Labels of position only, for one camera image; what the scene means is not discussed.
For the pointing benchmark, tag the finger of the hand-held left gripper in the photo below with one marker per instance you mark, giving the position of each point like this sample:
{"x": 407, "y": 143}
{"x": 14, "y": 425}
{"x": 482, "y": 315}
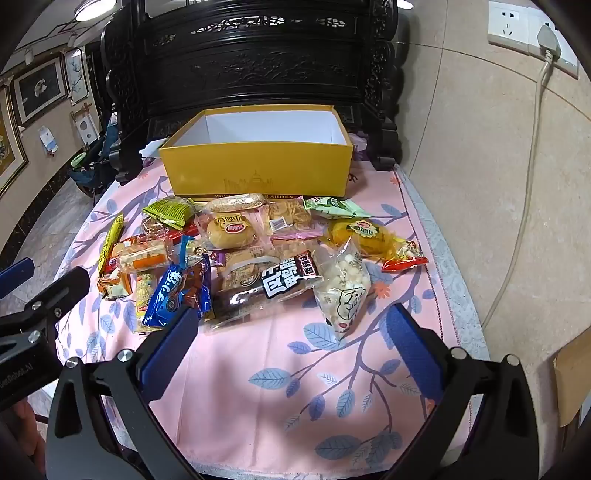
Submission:
{"x": 51, "y": 290}
{"x": 16, "y": 277}

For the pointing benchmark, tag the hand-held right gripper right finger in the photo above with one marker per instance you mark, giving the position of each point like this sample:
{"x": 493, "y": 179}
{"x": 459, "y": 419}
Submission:
{"x": 411, "y": 341}

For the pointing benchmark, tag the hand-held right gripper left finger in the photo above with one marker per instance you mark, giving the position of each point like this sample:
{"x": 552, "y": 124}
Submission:
{"x": 171, "y": 350}

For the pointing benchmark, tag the brown bread packet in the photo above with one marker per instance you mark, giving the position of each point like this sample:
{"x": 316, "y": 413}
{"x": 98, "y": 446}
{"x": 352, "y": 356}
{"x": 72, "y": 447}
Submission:
{"x": 242, "y": 270}

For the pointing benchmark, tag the yellow bread packet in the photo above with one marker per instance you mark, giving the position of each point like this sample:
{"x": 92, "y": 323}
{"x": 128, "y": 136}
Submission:
{"x": 360, "y": 237}

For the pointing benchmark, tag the pink round cracker bag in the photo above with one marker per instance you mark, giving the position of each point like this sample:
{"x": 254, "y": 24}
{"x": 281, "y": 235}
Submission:
{"x": 291, "y": 214}

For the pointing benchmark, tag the yellow cardboard box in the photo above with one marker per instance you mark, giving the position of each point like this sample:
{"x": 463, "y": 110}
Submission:
{"x": 258, "y": 170}

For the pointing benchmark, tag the blue biscuit packet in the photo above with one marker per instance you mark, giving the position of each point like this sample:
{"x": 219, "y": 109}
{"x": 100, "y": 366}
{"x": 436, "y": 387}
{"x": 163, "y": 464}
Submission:
{"x": 166, "y": 297}

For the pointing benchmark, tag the yellow wafer packet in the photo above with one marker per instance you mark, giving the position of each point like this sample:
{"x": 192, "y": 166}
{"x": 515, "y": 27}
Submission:
{"x": 145, "y": 295}

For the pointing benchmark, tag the orange white snack packet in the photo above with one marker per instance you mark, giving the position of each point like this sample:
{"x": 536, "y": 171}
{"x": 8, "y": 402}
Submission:
{"x": 113, "y": 286}

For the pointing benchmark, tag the brown chocolate packet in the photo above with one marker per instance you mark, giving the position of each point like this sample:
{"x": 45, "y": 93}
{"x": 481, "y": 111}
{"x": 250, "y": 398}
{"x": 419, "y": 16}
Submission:
{"x": 196, "y": 284}

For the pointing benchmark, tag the yellow stick packet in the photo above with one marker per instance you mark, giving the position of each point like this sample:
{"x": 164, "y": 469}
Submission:
{"x": 112, "y": 240}

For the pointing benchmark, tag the red yellow snack packet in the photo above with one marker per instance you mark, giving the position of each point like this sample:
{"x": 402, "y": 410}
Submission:
{"x": 404, "y": 258}

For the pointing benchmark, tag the white candy bag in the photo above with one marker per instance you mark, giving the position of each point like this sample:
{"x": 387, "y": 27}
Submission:
{"x": 344, "y": 286}

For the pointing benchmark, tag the orange cake packet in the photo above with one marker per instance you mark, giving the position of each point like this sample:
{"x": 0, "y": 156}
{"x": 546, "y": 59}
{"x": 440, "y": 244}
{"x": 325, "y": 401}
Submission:
{"x": 143, "y": 258}

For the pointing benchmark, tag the pink floral tablecloth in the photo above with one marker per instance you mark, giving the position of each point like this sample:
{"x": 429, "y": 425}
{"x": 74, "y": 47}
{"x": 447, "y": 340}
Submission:
{"x": 277, "y": 392}

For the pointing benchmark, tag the red long packet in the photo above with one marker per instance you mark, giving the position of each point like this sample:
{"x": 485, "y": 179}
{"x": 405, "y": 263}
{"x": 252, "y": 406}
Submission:
{"x": 182, "y": 235}

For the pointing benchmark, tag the black label bread packet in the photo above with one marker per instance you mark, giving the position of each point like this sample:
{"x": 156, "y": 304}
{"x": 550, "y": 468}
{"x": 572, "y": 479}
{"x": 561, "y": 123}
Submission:
{"x": 272, "y": 286}

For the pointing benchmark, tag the small bread packet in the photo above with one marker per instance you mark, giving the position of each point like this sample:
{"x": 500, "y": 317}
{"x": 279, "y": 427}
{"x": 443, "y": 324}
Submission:
{"x": 226, "y": 233}

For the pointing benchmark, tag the gold framed picture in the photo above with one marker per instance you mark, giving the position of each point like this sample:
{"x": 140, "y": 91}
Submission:
{"x": 9, "y": 143}

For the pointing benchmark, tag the green snack packet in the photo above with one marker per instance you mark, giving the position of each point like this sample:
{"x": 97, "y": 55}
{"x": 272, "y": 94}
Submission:
{"x": 168, "y": 211}

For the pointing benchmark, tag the light green jelly packet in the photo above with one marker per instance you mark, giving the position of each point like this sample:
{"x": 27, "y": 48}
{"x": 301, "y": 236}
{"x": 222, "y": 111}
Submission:
{"x": 334, "y": 207}

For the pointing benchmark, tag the purple cloth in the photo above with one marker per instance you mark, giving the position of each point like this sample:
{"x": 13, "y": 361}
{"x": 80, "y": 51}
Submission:
{"x": 148, "y": 162}
{"x": 359, "y": 145}

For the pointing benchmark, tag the clear sesame bar packet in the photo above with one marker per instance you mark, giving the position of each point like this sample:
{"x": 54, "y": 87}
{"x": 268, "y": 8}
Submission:
{"x": 235, "y": 202}

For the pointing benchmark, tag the brown cardboard piece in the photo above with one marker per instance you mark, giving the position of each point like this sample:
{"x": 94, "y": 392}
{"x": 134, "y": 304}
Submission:
{"x": 575, "y": 378}

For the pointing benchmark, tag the framed black picture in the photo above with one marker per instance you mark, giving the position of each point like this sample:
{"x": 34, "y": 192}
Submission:
{"x": 39, "y": 90}

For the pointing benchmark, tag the framed flower picture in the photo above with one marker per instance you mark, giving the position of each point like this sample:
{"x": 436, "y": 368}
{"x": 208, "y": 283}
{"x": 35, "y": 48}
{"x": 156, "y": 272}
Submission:
{"x": 76, "y": 76}

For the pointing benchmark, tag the round ceiling lamp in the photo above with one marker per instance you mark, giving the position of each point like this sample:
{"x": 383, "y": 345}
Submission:
{"x": 92, "y": 9}

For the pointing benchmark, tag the dark carved wooden furniture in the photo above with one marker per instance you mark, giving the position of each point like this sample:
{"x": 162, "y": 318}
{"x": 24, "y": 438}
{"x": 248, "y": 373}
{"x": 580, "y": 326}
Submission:
{"x": 258, "y": 50}

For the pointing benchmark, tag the white plug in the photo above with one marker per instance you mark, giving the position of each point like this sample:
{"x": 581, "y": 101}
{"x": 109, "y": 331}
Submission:
{"x": 548, "y": 41}

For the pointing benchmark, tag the blue white wall note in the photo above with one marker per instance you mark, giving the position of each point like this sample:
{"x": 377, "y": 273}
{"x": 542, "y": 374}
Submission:
{"x": 48, "y": 139}

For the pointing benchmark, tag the white wall hanging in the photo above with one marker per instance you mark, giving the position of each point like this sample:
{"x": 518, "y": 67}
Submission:
{"x": 84, "y": 125}

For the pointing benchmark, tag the white wall socket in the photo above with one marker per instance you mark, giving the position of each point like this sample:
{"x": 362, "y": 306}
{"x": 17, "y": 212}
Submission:
{"x": 508, "y": 23}

